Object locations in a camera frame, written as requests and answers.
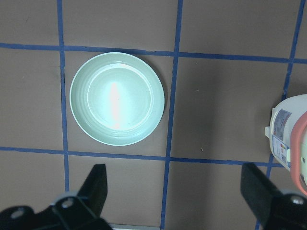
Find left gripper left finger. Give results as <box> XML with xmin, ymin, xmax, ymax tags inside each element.
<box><xmin>0</xmin><ymin>164</ymin><xmax>112</xmax><ymax>230</ymax></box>

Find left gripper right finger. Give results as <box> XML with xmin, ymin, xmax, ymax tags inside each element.
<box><xmin>240</xmin><ymin>163</ymin><xmax>307</xmax><ymax>230</ymax></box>

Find white rice cooker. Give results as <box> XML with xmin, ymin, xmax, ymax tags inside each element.
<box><xmin>265</xmin><ymin>94</ymin><xmax>307</xmax><ymax>195</ymax></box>

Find green plate near left arm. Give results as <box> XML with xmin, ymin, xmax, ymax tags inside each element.
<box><xmin>69</xmin><ymin>52</ymin><xmax>165</xmax><ymax>146</ymax></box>

